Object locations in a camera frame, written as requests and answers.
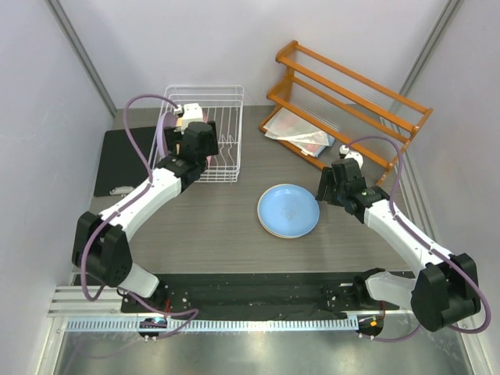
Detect pink plate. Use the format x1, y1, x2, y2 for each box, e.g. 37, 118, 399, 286
202, 110, 212, 169

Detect blue plate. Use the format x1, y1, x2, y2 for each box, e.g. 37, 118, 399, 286
256, 184, 320, 239

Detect yellow bear plate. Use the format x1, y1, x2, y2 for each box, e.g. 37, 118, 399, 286
257, 208, 320, 239

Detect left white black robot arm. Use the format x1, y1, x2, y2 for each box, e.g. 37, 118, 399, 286
72, 120, 219, 312

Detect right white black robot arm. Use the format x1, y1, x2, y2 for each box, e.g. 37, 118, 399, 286
316, 158, 481, 332

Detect orange wooden shelf rack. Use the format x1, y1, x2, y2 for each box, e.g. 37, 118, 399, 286
259, 41, 433, 185

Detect orange plate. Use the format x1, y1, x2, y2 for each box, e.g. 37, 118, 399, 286
176, 118, 183, 154

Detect purple plate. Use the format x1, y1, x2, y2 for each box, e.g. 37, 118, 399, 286
155, 112, 177, 159

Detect clear plastic zip bag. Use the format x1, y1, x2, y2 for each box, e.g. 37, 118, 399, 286
264, 109, 335, 157

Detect black mat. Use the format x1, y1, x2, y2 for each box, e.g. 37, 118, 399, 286
93, 129, 148, 197

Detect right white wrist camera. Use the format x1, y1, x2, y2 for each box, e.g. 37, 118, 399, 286
339, 145, 364, 168

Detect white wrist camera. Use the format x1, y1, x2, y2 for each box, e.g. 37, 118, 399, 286
177, 103, 204, 129
339, 145, 364, 168

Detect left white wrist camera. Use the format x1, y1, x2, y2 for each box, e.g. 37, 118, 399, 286
177, 103, 204, 129

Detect white wire dish rack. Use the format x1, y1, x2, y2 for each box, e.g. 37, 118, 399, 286
163, 84, 244, 184

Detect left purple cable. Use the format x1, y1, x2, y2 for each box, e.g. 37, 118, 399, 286
80, 94, 183, 302

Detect purple cable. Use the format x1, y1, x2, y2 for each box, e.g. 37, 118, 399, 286
345, 135, 491, 344
80, 94, 183, 302

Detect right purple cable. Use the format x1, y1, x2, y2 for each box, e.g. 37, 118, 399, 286
345, 135, 491, 344

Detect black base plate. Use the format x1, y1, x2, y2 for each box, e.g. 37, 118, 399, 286
146, 272, 409, 321

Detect aluminium slotted rail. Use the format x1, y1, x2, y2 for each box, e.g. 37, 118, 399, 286
66, 316, 359, 333

